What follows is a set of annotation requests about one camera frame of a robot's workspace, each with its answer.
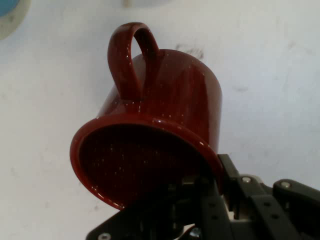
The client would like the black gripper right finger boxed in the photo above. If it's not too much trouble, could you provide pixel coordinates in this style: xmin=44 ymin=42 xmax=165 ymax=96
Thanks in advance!
xmin=217 ymin=153 xmax=320 ymax=240

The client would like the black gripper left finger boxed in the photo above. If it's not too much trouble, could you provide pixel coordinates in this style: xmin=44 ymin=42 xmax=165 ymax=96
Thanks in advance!
xmin=86 ymin=174 xmax=235 ymax=240

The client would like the red speckled enamel mug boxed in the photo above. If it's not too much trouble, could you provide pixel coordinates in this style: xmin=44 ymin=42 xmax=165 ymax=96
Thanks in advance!
xmin=69 ymin=21 xmax=225 ymax=211

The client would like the white and blue bowl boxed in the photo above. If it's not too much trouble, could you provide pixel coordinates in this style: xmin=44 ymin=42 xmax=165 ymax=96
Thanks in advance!
xmin=0 ymin=0 xmax=32 ymax=41

